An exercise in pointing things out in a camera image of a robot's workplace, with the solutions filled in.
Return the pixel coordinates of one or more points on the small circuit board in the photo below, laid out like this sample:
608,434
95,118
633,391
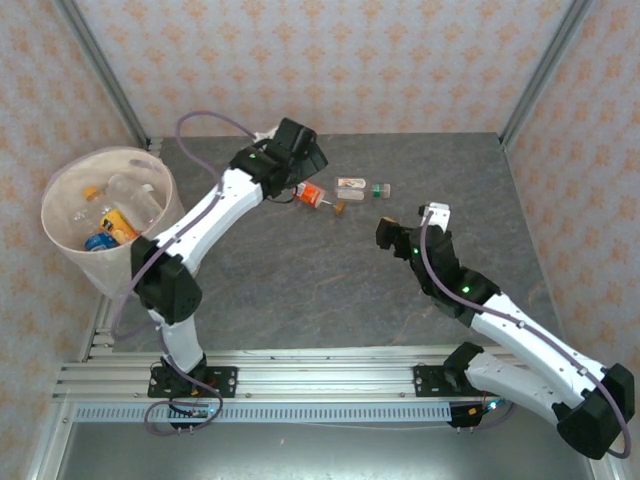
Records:
195,413
492,406

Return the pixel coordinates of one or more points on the square bottle white label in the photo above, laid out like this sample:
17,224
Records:
132,200

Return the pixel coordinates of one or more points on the aluminium side rail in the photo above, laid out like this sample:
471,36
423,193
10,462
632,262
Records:
95,340

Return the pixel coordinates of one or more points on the black mount plate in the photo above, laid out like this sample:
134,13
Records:
430,382
222,380

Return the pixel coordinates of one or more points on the flat bottle green neck label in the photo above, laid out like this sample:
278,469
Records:
350,189

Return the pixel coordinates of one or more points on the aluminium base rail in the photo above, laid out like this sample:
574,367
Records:
325,380

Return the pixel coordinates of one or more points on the orange label gold cap bottle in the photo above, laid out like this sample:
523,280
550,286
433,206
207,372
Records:
312,192

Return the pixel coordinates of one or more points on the orange juice bottle black label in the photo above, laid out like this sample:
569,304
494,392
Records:
122,230

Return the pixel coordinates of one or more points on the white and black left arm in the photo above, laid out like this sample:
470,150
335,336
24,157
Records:
210,210

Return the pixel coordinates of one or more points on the aluminium frame post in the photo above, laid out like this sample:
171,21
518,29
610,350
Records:
106,75
542,75

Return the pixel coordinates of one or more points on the pale round bin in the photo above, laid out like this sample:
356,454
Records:
100,270

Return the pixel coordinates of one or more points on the aluminium frame bar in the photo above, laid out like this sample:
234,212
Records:
605,470
45,450

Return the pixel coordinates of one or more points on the blue label plastic bottle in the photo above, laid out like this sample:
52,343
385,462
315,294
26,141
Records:
101,242

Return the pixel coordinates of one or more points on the steel lower panel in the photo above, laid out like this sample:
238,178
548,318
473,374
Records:
325,455

